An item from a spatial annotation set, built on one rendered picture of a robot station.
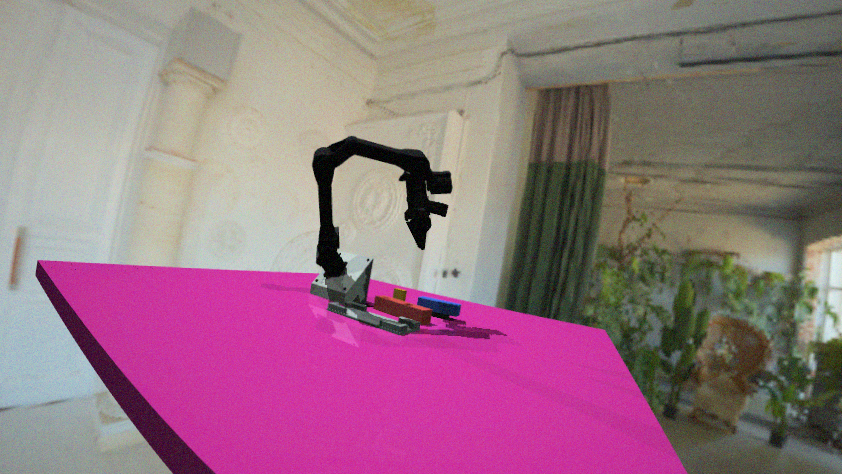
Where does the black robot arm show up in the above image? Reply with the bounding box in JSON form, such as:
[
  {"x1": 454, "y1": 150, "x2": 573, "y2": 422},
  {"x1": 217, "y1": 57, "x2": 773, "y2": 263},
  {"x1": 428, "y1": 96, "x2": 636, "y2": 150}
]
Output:
[{"x1": 312, "y1": 136, "x2": 453, "y2": 277}]

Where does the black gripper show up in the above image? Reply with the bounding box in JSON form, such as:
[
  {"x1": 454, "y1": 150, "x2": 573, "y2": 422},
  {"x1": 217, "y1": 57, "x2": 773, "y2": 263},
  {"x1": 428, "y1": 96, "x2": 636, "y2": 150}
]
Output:
[{"x1": 404, "y1": 192, "x2": 431, "y2": 250}]

